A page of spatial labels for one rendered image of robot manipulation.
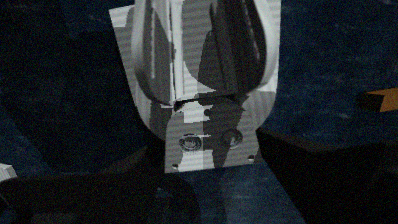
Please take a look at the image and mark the orange-brown rectangular bar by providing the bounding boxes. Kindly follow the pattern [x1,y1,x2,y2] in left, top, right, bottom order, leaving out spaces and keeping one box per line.
[361,87,398,112]

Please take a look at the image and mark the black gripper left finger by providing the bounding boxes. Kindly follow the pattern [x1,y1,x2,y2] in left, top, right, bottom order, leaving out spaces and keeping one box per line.
[0,138,165,224]

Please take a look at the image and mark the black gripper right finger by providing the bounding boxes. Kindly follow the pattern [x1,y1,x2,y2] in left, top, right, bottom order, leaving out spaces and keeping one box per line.
[255,127,398,224]

